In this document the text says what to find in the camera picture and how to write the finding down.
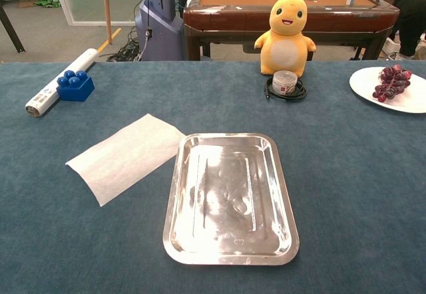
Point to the white plate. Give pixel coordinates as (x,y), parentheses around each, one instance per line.
(362,84)

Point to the white paper sheet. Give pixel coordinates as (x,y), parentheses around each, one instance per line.
(123,157)

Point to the blue toy building block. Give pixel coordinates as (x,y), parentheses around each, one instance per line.
(76,91)

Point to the seated person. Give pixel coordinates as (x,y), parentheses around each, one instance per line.
(411,14)

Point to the shiny metal tray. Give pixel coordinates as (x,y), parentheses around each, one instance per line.
(229,201)

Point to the blue felt tablecloth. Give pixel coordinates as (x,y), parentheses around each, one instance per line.
(333,174)

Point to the bunch of red grapes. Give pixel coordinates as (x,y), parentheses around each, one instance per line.
(392,82)

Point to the black slanted table leg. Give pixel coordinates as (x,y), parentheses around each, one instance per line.
(11,29)

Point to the yellow plush toy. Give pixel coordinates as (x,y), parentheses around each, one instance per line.
(286,48)

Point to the small clear jar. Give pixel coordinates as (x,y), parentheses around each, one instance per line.
(284,82)

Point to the green object on floor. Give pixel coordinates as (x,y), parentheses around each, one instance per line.
(48,2)

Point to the brown mahjong table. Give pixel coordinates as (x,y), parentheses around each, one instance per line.
(233,18)

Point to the blue grey machine body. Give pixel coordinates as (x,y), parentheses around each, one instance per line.
(159,34)

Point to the white film roll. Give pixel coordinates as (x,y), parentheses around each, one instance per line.
(40,102)

